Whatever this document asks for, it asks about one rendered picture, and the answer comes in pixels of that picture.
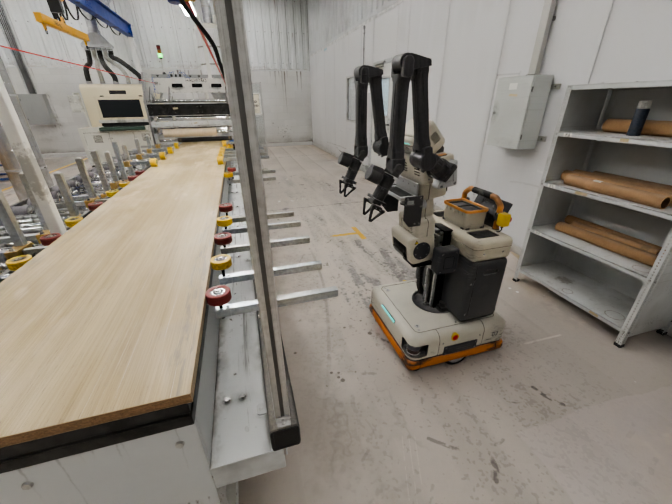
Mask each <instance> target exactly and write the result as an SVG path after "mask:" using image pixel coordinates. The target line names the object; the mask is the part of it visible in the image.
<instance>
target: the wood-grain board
mask: <svg viewBox="0 0 672 504"><path fill-rule="evenodd" d="M220 147H223V145H222V141H219V142H195V143H181V144H180V145H179V149H173V151H174V153H173V154H169V153H168V154H167V155H166V157H167V159H165V160H161V159H160V160H159V161H158V167H150V168H149V169H147V170H146V171H145V172H143V173H142V174H141V175H140V176H138V177H137V178H136V179H134V180H133V181H132V182H131V183H129V184H128V185H127V186H125V187H124V188H123V189H121V190H120V191H119V192H118V193H116V194H115V195H114V196H112V197H111V198H110V199H108V200H107V201H106V202H105V203H103V204H102V205H101V206H99V207H98V208H97V209H96V210H94V211H93V212H92V213H90V214H89V215H88V216H86V217H85V218H84V219H83V220H81V221H80V222H79V223H77V224H76V225H75V226H73V227H72V228H71V229H70V230H68V231H67V232H66V233H64V234H63V235H62V236H60V237H59V238H58V239H57V240H55V241H54V242H53V243H51V244H50V245H49V246H48V247H46V248H45V249H44V250H42V251H41V252H40V253H38V254H37V255H36V256H35V257H33V258H32V259H31V260H29V261H28V262H27V263H25V264H24V265H23V266H22V267H20V268H19V269H18V270H16V271H15V272H14V273H13V274H11V275H10V276H9V277H7V278H6V279H5V280H3V281H2V282H1V283H0V448H2V447H6V446H10V445H15V444H19V443H23V442H27V441H31V440H36V439H40V438H44V437H48V436H52V435H56V434H61V433H65V432H69V431H73V430H77V429H82V428H86V427H90V426H94V425H98V424H102V423H107V422H111V421H115V420H119V419H123V418H127V417H132V416H136V415H140V414H144V413H148V412H153V411H157V410H161V409H165V408H169V407H173V406H178V405H182V404H186V403H190V402H193V398H194V390H195V383H196V376H197V369H198V362H199V354H200V347H201V340H202V333H203V325H204V318H205V311H206V304H207V301H206V297H205V293H206V291H207V290H208V289H209V282H210V275H211V263H210V259H211V258H212V257H213V253H214V246H215V241H214V236H215V235H216V231H217V220H216V219H217V218H218V217H219V205H220V202H221V195H222V188H223V181H224V174H223V173H225V166H226V161H223V162H224V164H220V165H218V163H217V156H218V153H219V150H220Z"/></svg>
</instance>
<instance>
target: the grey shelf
mask: <svg viewBox="0 0 672 504"><path fill-rule="evenodd" d="M568 90H569V91H568ZM608 92H609V93H608ZM617 92H618V93H617ZM607 95H608V96H607ZM616 95H617V96H616ZM615 98H616V99H615ZM614 101H615V102H614ZM640 101H653V102H652V105H651V107H650V111H649V114H648V116H647V119H646V120H659V121H672V80H657V81H638V82H618V83H599V84H580V85H568V86H567V89H566V93H565V97H564V100H563V104H562V107H561V111H560V114H559V118H558V121H557V125H556V129H555V132H554V136H553V139H552V143H551V146H550V150H549V153H548V157H547V161H546V164H545V168H544V171H543V175H542V178H541V182H540V185H539V189H538V193H537V196H536V200H535V203H534V207H533V210H532V214H531V217H530V221H529V225H528V228H527V232H526V235H525V239H524V242H523V246H522V249H521V253H520V257H519V260H518V264H517V267H516V271H515V274H514V278H513V279H512V280H513V281H515V282H518V281H519V280H520V279H518V278H517V277H518V274H519V272H521V273H522V274H524V275H526V276H528V277H529V278H531V279H533V280H535V281H537V282H539V283H541V284H542V285H544V286H545V287H547V288H548V289H550V290H551V291H553V292H554V293H556V294H557V295H559V296H561V297H563V298H564V299H566V300H568V301H569V302H571V303H573V304H574V305H576V306H578V307H579V308H581V309H583V310H584V311H586V312H588V313H589V314H591V315H593V316H594V317H596V318H598V319H599V320H601V321H603V322H605V323H606V324H608V325H610V326H611V327H613V328H615V329H616V330H618V331H620V332H619V334H618V336H617V338H616V340H615V342H614V344H613V345H615V346H617V347H618V348H622V347H624V346H625V342H626V340H627V338H628V337H631V336H634V335H638V334H641V333H645V332H648V331H652V330H655V329H658V330H657V331H656V332H657V333H659V334H660V335H662V336H663V335H666V334H667V333H668V332H667V331H668V329H669V327H670V326H671V324H672V207H669V206H667V207H666V208H665V209H658V208H654V207H650V206H647V205H643V204H639V203H635V202H631V201H627V200H623V199H620V198H616V197H612V196H608V195H604V194H600V193H596V192H593V191H589V190H585V189H581V188H577V187H573V186H569V185H566V184H564V180H561V174H562V172H563V171H565V170H570V171H573V170H575V169H578V170H583V171H588V172H594V171H599V172H604V173H609V174H615V175H620V176H625V177H630V178H635V179H640V180H645V181H650V182H655V183H660V184H665V185H671V186H672V137H664V136H652V135H640V136H627V135H626V134H627V133H615V132H604V131H603V130H602V126H603V123H604V122H605V121H606V120H607V119H608V118H613V119H632V118H633V115H634V113H635V110H636V108H637V106H638V104H639V102H640ZM613 103H614V105H613ZM612 106H613V108H612ZM611 109H612V111H611ZM610 112H611V113H610ZM561 115H562V116H561ZM609 115H610V116H609ZM560 118H561V119H560ZM555 136H556V137H555ZM554 139H555V140H554ZM600 141H601V142H600ZM593 142H594V143H593ZM599 144H600V145H599ZM592 145H593V146H592ZM598 147H599V148H598ZM597 150H598V151H597ZM596 152H597V154H596ZM595 155H596V157H595ZM594 158H595V160H594ZM593 161H594V162H593ZM586 163H587V164H586ZM592 164H593V165H592ZM585 166H586V167H585ZM591 167H592V168H591ZM590 170H591V171H590ZM573 196H574V197H573ZM581 196H582V197H581ZM574 198H575V199H574ZM572 199H573V200H572ZM580 199H581V200H580ZM579 201H580V203H579ZM571 202H572V203H571ZM578 204H579V206H578ZM570 205H571V206H570ZM571 207H572V208H571ZM577 207H578V208H577ZM569 208H570V209H569ZM576 210H577V211H576ZM568 211H569V212H568ZM575 213H576V214H575ZM567 214H568V215H572V216H575V217H577V218H580V219H583V220H586V221H589V222H592V223H594V224H597V225H600V226H603V227H606V228H609V229H612V230H614V231H617V232H620V233H623V234H626V235H629V236H632V237H634V238H637V239H640V240H643V241H646V242H649V243H652V244H654V245H657V246H660V247H662V248H661V250H660V252H659V254H658V256H657V258H656V260H655V262H654V264H653V266H652V267H651V266H648V265H646V264H643V263H640V262H638V261H635V260H633V259H630V258H627V257H625V256H622V255H620V254H617V253H614V252H612V251H609V250H607V249H604V248H601V247H599V246H596V245H594V244H591V243H588V242H586V241H583V240H581V239H578V238H575V237H573V236H570V235H568V234H565V233H562V232H560V231H557V230H555V225H556V224H557V223H558V222H559V221H562V222H565V221H564V220H565V218H566V216H568V215H567ZM563 248H564V249H563ZM664 250H666V251H664ZM562 251H563V252H562ZM561 253H562V255H561ZM663 253H664V254H663ZM560 256H561V257H560ZM661 256H662V257H661ZM559 259H560V260H559ZM660 259H661V260H660ZM658 262H659V263H658ZM657 266H658V267H657ZM659 328H660V329H659ZM622 334H623V335H622ZM621 336H622V337H621ZM623 342H624V343H623Z"/></svg>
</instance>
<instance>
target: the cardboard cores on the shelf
mask: <svg viewBox="0 0 672 504"><path fill-rule="evenodd" d="M631 121H632V119H613V118H609V119H607V120H606V121H605V122H604V123H603V126H602V130H603V131H604V132H615V133H627V131H628V129H629V126H630V123H631ZM640 135H652V136H664V137H672V121H659V120H646V121H645V124H644V126H643V129H642V131H641V134H640ZM561 180H564V184H566V185H569V186H573V187H577V188H581V189H585V190H589V191H593V192H596V193H600V194H604V195H608V196H612V197H616V198H620V199H623V200H627V201H631V202H635V203H639V204H643V205H647V206H650V207H654V208H658V209H665V208H666V207H667V206H669V207H672V186H671V185H665V184H660V183H655V182H650V181H645V180H640V179H635V178H630V177H625V176H620V175H615V174H609V173H604V172H599V171H594V172H588V171H583V170H578V169H575V170H573V171H570V170H565V171H563V172H562V174H561ZM564 221H565V222H562V221H559V222H558V223H557V224H556V225H555V230H557V231H560V232H562V233H565V234H568V235H570V236H573V237H575V238H578V239H581V240H583V241H586V242H588V243H591V244H594V245H596V246H599V247H601V248H604V249H607V250H609V251H612V252H614V253H617V254H620V255H622V256H625V257H627V258H630V259H633V260H635V261H638V262H640V263H643V264H646V265H648V266H651V267H652V266H653V264H654V262H655V260H656V258H657V256H658V254H659V252H660V250H661V248H662V247H660V246H657V245H654V244H652V243H649V242H646V241H643V240H640V239H637V238H634V237H632V236H629V235H626V234H623V233H620V232H617V231H614V230H612V229H609V228H606V227H603V226H600V225H597V224H594V223H592V222H589V221H586V220H583V219H580V218H577V217H574V216H572V215H568V216H566V218H565V220H564Z"/></svg>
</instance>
